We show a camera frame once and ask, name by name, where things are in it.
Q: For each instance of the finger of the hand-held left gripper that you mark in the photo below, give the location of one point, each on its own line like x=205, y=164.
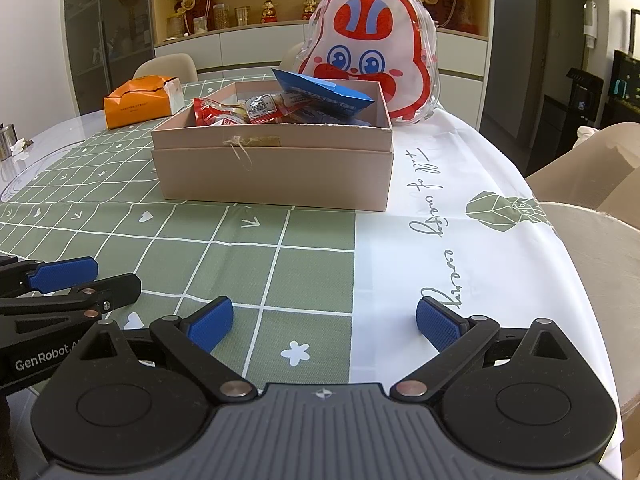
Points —
x=110, y=290
x=62, y=274

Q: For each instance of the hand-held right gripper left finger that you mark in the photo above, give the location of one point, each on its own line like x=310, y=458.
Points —
x=207, y=322

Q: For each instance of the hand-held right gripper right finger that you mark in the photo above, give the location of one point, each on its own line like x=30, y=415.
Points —
x=440, y=322

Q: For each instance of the pink cardboard box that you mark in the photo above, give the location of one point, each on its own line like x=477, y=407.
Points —
x=275, y=175

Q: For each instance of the red snack packet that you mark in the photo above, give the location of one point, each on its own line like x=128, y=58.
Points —
x=212, y=110

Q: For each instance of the small silver snack packet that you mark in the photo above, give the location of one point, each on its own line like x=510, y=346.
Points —
x=261, y=107

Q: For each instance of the blue snack packet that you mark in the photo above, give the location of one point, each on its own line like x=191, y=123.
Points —
x=325, y=92

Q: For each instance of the crumpled white tissue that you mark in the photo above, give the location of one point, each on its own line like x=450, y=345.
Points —
x=21, y=146

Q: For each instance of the beige dining chair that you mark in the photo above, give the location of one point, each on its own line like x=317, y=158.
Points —
x=165, y=67
x=292, y=60
x=590, y=240

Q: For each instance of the orange paper box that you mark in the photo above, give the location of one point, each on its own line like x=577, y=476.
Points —
x=135, y=105

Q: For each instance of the glass-door cabinet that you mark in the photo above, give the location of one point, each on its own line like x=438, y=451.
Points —
x=105, y=35

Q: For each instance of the black water dispenser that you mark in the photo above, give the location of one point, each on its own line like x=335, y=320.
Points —
x=584, y=95

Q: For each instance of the wooden shelf sideboard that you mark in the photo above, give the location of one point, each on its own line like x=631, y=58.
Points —
x=240, y=50

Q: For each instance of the rabbit-shaped clear bag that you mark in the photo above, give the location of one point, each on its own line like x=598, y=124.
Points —
x=370, y=55

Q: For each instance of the gold flower ornament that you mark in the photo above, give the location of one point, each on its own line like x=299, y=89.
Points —
x=192, y=7

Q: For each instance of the glass jar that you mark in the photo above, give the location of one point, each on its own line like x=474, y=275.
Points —
x=221, y=16
x=242, y=16

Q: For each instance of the black glass cabinet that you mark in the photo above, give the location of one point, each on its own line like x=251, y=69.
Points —
x=625, y=85

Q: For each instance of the red gold figurine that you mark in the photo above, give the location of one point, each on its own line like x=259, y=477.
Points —
x=268, y=12
x=310, y=9

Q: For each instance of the red flower decoration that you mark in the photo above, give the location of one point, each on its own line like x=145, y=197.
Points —
x=445, y=2

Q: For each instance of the white wall dispenser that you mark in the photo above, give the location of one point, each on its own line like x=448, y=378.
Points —
x=590, y=22

